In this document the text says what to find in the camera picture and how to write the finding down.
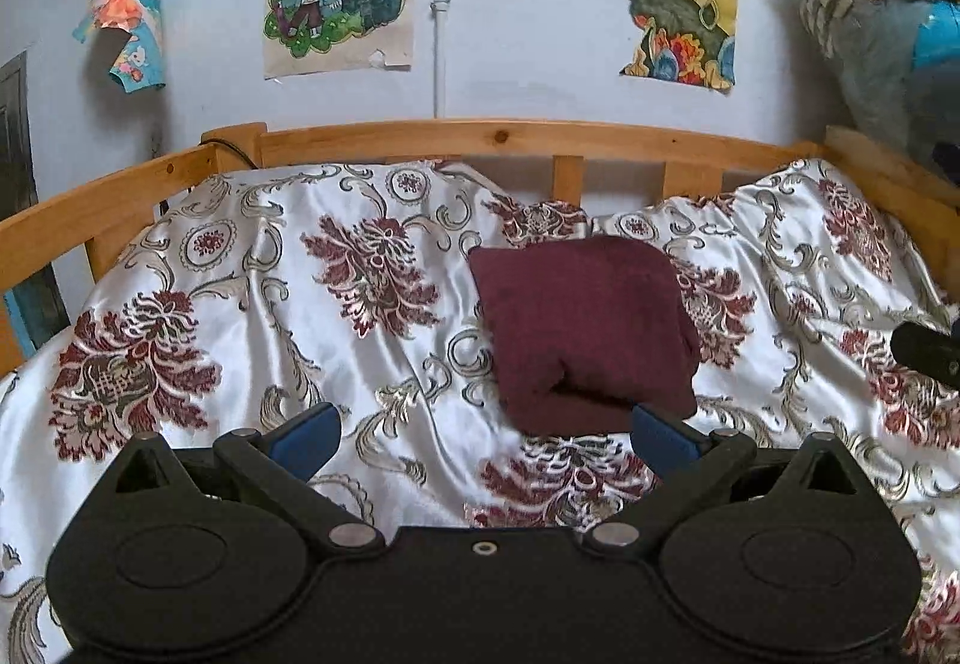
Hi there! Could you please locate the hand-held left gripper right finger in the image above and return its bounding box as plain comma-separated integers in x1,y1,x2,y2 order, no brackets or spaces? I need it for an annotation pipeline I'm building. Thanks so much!
583,403,857,551

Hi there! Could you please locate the curled cartoon girl poster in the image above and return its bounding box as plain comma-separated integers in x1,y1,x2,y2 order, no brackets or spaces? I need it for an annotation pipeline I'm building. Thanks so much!
73,0,167,97

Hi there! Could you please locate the dark door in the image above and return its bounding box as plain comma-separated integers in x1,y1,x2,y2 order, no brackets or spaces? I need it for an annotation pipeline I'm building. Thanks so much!
0,52,72,354

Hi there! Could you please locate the blue plastic bag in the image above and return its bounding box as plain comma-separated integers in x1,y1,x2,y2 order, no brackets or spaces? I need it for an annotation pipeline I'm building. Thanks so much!
911,2,960,74

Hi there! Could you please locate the wooden bed frame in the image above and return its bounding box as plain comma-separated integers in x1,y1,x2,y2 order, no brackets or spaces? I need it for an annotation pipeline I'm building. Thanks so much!
0,119,960,372

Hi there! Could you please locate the black cable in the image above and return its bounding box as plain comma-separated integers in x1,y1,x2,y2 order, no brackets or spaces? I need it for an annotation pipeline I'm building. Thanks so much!
154,137,262,217

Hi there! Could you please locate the grey garment pile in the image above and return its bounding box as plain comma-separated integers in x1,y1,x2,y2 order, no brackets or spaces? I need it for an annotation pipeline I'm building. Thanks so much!
796,0,960,174

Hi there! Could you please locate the maroon knit garment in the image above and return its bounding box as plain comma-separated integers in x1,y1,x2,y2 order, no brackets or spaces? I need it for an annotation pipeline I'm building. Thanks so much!
469,235,702,437

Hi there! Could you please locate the white floral satin bedspread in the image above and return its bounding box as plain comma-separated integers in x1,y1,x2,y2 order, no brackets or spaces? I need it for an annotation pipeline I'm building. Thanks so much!
0,158,960,664

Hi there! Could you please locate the white wall pipe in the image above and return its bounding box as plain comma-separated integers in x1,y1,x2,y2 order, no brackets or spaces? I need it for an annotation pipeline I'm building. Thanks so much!
429,0,452,122

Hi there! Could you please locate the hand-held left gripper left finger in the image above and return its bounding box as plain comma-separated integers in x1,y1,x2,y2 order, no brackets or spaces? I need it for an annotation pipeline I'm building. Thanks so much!
112,401,385,551

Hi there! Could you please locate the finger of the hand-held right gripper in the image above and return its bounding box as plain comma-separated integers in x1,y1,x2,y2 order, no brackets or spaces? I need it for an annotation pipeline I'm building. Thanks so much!
891,304,960,389

